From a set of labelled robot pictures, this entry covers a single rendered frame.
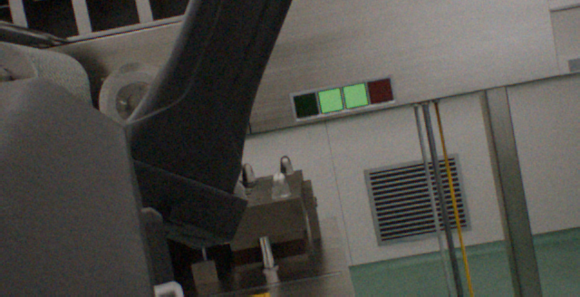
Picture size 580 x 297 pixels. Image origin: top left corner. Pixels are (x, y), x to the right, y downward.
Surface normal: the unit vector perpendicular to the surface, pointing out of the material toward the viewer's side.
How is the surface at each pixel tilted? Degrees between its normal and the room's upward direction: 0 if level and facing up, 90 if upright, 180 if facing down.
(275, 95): 90
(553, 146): 90
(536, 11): 90
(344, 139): 90
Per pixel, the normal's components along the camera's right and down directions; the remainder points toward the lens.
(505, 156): -0.04, 0.06
